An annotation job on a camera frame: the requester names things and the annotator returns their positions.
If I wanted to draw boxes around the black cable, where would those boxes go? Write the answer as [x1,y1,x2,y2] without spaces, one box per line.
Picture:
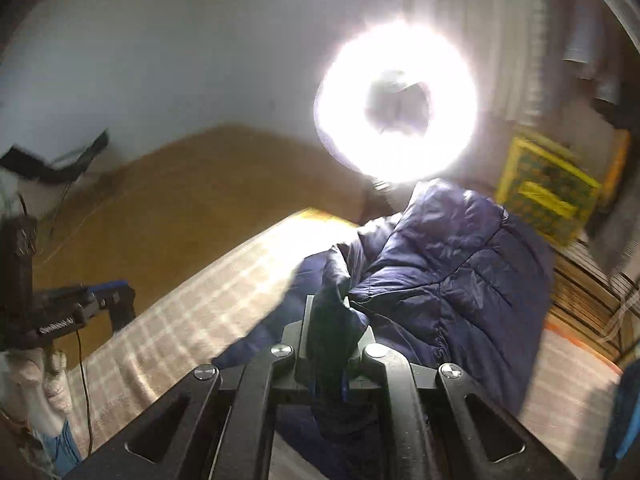
[75,327,95,456]

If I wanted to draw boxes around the orange scarf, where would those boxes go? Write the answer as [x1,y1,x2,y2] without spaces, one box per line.
[600,130,632,203]

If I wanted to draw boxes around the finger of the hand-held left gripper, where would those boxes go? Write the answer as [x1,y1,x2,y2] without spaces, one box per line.
[85,280,137,333]

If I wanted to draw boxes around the light blue cloth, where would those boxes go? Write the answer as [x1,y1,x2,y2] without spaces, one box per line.
[600,365,640,471]

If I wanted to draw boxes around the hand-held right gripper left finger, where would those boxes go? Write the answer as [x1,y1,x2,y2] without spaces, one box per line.
[65,295,326,480]

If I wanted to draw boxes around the person's left hand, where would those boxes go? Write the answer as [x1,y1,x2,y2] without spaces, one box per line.
[0,347,68,413]

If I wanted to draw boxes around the black folding chair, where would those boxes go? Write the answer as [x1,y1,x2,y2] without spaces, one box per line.
[0,129,111,183]

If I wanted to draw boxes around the white green striped wall cloth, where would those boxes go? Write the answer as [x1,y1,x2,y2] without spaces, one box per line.
[430,0,546,126]

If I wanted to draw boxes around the yellow patterned box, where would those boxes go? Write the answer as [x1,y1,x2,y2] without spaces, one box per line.
[495,135,603,248]

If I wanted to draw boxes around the ring light on stand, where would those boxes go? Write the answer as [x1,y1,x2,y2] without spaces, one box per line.
[314,19,478,196]

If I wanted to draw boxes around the navy puffer jacket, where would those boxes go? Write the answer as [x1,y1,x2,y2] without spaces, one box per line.
[210,177,558,480]

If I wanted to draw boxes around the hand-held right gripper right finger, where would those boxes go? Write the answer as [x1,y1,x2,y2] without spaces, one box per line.
[342,297,576,480]

